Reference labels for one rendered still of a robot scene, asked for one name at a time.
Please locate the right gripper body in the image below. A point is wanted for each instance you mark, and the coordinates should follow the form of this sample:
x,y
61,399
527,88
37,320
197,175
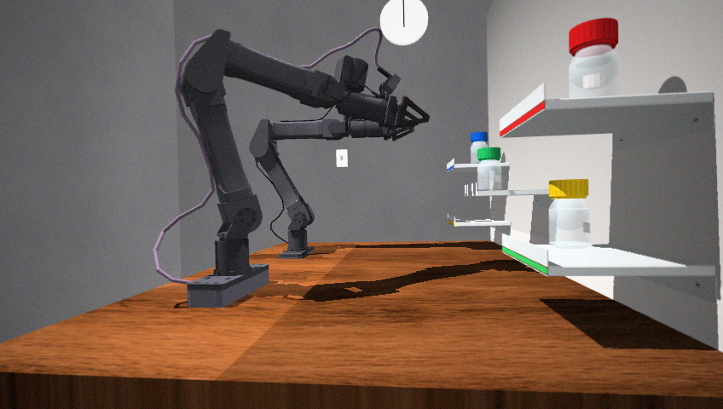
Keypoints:
x,y
377,109

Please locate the clear bottle with green cap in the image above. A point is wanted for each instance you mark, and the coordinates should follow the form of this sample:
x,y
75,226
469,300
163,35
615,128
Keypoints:
x,y
489,169

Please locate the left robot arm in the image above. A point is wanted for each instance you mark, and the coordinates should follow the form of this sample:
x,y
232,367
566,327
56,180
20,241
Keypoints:
x,y
261,147

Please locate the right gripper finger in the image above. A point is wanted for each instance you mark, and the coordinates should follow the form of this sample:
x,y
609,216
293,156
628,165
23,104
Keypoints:
x,y
408,114
405,103

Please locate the translucent bottle with red cap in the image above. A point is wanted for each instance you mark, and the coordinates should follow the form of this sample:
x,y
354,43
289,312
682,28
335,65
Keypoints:
x,y
595,68

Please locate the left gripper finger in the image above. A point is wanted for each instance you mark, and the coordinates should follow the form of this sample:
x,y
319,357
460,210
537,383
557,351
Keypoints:
x,y
395,137
394,132

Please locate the white bottle with yellow cap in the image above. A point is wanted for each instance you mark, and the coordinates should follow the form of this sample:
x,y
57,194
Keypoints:
x,y
569,219

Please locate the white bottle with blue cap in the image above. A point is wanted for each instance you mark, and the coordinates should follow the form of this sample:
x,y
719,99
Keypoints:
x,y
478,140

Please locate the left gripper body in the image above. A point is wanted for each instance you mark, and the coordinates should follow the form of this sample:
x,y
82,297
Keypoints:
x,y
374,131

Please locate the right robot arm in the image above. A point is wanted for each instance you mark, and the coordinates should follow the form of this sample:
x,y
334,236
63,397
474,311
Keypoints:
x,y
202,79

